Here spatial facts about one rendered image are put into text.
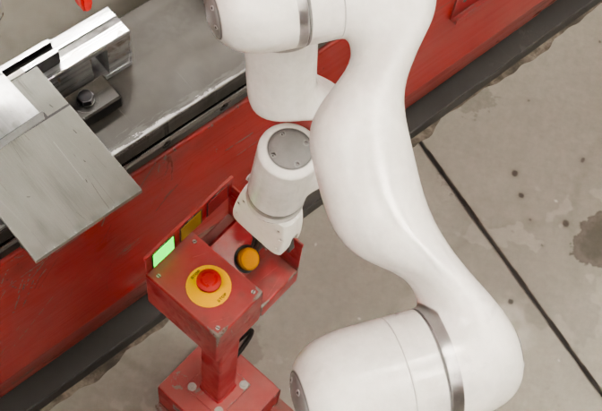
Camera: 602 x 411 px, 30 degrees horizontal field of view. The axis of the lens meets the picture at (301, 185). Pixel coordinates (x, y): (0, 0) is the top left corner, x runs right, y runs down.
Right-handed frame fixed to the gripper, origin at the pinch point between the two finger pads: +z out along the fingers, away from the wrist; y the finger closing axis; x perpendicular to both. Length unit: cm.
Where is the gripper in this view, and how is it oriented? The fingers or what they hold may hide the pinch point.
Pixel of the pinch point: (262, 237)
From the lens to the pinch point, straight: 175.0
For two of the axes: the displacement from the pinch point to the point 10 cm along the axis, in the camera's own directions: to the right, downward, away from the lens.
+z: -1.4, 4.1, 9.0
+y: 7.4, 6.5, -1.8
